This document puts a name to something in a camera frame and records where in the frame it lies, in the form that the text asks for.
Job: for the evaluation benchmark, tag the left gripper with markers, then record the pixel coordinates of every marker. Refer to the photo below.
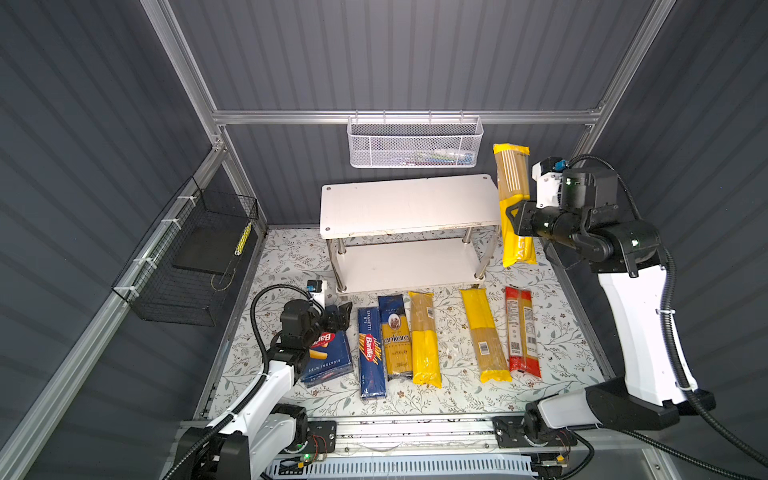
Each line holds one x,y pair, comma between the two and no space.
341,318

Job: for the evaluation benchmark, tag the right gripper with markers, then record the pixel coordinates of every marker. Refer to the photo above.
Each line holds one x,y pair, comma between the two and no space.
518,220

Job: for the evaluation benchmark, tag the yellow Pastatime spaghetti bag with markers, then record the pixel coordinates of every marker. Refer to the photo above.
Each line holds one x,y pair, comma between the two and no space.
513,187

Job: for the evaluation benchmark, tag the yellow barcode spaghetti bag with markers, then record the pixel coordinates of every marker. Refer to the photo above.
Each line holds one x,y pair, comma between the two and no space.
490,357

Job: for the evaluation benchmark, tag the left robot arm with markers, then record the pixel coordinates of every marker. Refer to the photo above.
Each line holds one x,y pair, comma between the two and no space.
259,435

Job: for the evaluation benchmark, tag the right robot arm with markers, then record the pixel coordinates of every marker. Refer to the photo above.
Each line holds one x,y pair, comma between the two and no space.
583,204

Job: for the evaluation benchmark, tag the blue Barilla pasta box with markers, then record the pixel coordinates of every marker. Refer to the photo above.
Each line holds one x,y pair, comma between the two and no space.
330,357

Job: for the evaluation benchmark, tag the white two-tier shelf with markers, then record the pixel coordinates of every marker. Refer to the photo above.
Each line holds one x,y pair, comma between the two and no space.
408,234

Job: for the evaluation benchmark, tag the blue Barilla spaghetti box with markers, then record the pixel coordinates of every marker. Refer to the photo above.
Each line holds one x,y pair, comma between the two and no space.
373,374

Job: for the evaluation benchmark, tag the blue yellow spaghetti bag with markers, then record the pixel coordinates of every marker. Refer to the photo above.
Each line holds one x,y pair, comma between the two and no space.
396,336

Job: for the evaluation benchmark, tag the yellow clear spaghetti bag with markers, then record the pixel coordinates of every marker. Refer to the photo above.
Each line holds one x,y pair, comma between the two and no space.
424,340

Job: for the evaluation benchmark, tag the items in white basket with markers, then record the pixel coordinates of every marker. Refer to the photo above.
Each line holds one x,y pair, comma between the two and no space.
450,157

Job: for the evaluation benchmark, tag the yellow brush in basket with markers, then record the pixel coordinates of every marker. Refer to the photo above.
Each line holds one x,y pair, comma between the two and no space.
242,241

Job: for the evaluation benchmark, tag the red yellow spaghetti bag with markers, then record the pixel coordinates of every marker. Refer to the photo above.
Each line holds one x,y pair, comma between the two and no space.
521,331

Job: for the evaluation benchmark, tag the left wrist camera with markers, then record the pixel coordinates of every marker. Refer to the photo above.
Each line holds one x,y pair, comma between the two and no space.
318,291

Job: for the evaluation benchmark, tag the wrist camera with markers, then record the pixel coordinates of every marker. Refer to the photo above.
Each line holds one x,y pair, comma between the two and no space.
318,291
547,174

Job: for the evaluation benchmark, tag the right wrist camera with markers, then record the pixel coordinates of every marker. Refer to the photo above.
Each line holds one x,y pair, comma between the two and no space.
547,174

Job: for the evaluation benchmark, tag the black wire basket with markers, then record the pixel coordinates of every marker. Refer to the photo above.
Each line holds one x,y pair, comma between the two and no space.
186,273

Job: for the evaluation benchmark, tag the white wire mesh basket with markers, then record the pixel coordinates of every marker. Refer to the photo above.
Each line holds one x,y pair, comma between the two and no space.
374,141

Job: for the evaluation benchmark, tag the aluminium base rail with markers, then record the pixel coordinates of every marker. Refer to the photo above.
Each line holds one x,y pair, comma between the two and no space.
358,436

